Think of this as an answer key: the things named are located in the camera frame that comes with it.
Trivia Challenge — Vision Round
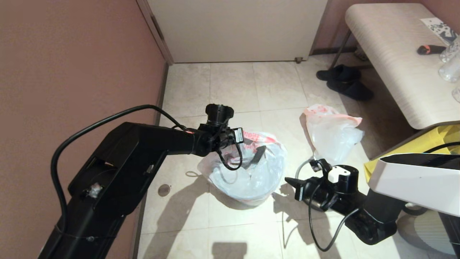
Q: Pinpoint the grey bin retaining ring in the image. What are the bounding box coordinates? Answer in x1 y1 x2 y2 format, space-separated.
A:
295 159 314 180

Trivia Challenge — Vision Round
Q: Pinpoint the yellow fabric bag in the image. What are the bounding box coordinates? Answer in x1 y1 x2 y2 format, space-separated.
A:
364 124 460 182

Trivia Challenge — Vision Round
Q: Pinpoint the beige ribbed round stool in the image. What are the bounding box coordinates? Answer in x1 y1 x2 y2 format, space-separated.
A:
396 212 457 256

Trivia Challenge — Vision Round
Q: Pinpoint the dark blue slipper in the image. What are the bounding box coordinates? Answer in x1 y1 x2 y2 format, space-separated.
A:
316 65 361 82
326 79 374 101

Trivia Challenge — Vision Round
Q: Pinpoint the white door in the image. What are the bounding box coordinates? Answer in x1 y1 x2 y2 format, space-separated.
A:
147 0 327 64

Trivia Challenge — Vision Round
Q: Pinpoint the beige wood-grain table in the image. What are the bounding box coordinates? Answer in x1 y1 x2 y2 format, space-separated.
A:
329 3 460 130

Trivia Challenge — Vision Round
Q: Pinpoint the black-and-white printed paper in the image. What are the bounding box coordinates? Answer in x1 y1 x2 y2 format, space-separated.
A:
419 17 458 46

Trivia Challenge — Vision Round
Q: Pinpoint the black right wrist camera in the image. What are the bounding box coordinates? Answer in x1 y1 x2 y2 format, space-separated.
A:
309 159 330 173

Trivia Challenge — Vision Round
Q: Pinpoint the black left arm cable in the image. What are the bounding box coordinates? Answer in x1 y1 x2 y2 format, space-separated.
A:
50 105 243 231

